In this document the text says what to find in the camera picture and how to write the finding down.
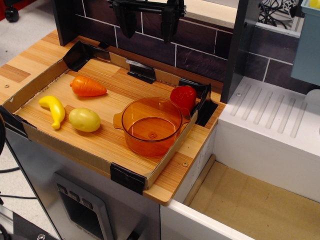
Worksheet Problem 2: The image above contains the silver toy oven front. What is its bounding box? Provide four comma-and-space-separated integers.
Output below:
6, 129, 161, 240

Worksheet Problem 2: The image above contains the black cable bundle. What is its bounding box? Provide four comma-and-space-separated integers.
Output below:
258, 0, 305, 32

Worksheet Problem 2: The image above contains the light blue bin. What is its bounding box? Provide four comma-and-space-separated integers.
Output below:
291, 0, 320, 85

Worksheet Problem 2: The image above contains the red toy strawberry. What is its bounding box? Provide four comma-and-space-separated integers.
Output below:
170, 85, 197, 116

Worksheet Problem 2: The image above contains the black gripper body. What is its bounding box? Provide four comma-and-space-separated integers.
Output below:
108, 0, 187, 17

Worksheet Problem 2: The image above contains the dark grey upright post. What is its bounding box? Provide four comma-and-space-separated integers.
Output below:
220, 0, 261, 104

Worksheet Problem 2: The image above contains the orange transparent plastic pot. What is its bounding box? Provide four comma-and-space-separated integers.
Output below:
113, 97, 191, 157

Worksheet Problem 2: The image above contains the black caster wheel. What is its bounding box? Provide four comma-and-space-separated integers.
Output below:
4, 6, 19, 23

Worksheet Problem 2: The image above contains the yellow toy potato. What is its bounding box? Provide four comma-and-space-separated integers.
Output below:
68, 108, 101, 133

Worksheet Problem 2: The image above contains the white toy sink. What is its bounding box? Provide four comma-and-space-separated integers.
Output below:
160, 78, 320, 240

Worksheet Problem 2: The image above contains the cardboard fence with black tape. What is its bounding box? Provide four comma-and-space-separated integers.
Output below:
0, 41, 222, 204

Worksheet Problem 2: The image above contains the yellow toy banana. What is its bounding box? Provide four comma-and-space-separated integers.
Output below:
38, 95, 66, 130

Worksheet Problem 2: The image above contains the orange toy carrot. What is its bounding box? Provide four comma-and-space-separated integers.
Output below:
69, 76, 108, 97

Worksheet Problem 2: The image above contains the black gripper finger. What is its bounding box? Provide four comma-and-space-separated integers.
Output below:
160, 5, 180, 44
115, 2, 137, 39

